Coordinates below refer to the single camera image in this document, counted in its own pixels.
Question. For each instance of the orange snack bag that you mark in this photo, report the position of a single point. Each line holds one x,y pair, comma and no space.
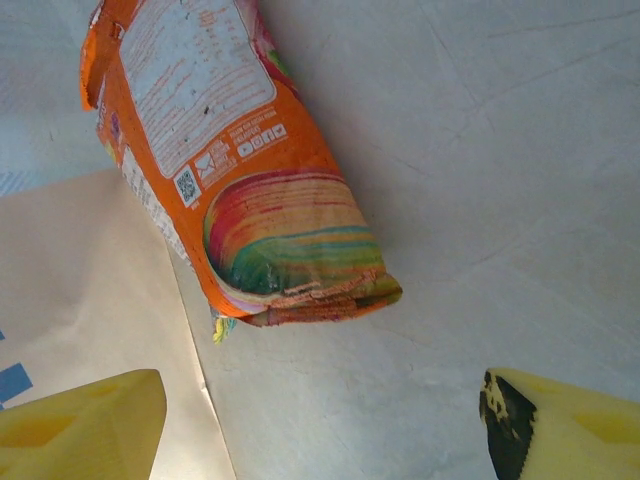
240,165

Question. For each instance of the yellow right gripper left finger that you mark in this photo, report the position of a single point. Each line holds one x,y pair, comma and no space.
75,435

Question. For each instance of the blue checked paper bag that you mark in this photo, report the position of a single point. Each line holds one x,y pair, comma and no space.
90,280

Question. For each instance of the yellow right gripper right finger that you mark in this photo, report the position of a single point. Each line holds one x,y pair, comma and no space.
580,440

